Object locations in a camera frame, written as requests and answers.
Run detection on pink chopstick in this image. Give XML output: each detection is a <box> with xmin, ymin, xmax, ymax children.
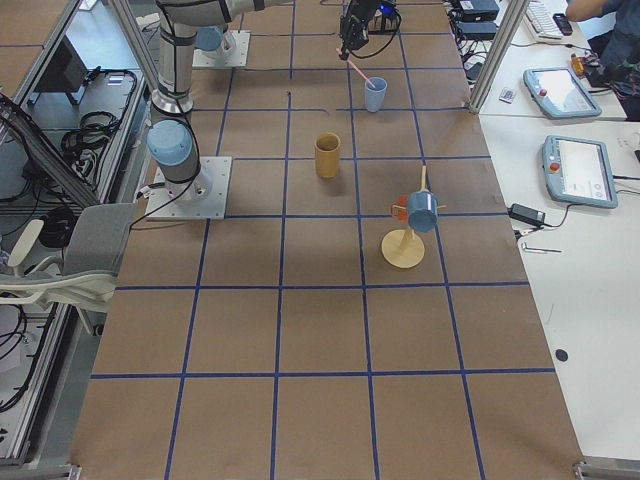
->
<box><xmin>346</xmin><ymin>59</ymin><xmax>376</xmax><ymax>89</ymax></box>

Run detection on light blue cup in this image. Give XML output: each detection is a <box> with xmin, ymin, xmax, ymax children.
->
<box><xmin>364</xmin><ymin>77</ymin><xmax>388</xmax><ymax>113</ymax></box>

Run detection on yellow bamboo cup holder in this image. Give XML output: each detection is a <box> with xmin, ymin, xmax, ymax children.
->
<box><xmin>314</xmin><ymin>132</ymin><xmax>341</xmax><ymax>179</ymax></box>

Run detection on black computer box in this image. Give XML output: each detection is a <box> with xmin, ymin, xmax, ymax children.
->
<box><xmin>448</xmin><ymin>0</ymin><xmax>499</xmax><ymax>41</ymax></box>

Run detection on orange mug on stand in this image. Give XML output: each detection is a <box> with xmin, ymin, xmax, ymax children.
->
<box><xmin>390</xmin><ymin>196</ymin><xmax>408</xmax><ymax>223</ymax></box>

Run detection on small remote control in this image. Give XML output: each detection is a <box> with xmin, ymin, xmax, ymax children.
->
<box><xmin>499</xmin><ymin>88</ymin><xmax>516</xmax><ymax>104</ymax></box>

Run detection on blue mug on stand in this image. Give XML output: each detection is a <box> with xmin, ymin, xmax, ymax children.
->
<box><xmin>406</xmin><ymin>190</ymin><xmax>439</xmax><ymax>233</ymax></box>

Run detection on white keyboard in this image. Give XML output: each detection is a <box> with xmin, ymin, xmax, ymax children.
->
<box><xmin>523</xmin><ymin>0</ymin><xmax>564</xmax><ymax>42</ymax></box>

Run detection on wooden mug tree stand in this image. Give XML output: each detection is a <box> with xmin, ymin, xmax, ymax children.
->
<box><xmin>381</xmin><ymin>165</ymin><xmax>444</xmax><ymax>269</ymax></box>

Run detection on upper teach pendant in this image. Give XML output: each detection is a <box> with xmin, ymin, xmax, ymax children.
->
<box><xmin>523</xmin><ymin>68</ymin><xmax>601</xmax><ymax>119</ymax></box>

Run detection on teach pendant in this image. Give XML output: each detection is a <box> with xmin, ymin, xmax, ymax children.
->
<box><xmin>542</xmin><ymin>135</ymin><xmax>618</xmax><ymax>209</ymax></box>
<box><xmin>523</xmin><ymin>68</ymin><xmax>601</xmax><ymax>119</ymax></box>

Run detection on black power adapter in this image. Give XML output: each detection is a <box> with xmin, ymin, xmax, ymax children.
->
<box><xmin>508</xmin><ymin>203</ymin><xmax>546</xmax><ymax>227</ymax></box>

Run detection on lower teach pendant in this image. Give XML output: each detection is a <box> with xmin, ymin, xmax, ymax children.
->
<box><xmin>542</xmin><ymin>135</ymin><xmax>618</xmax><ymax>209</ymax></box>

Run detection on hex key tool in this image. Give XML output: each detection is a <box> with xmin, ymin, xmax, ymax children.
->
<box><xmin>521</xmin><ymin>242</ymin><xmax>562</xmax><ymax>254</ymax></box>

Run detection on person in blue shirt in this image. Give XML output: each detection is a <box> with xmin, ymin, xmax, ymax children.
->
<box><xmin>565</xmin><ymin>0</ymin><xmax>639</xmax><ymax>121</ymax></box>

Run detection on grey office chair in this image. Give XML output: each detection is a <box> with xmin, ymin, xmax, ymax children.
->
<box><xmin>1</xmin><ymin>202</ymin><xmax>137</xmax><ymax>335</ymax></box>

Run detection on aluminium frame post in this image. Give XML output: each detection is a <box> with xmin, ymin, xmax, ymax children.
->
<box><xmin>468</xmin><ymin>0</ymin><xmax>529</xmax><ymax>114</ymax></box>

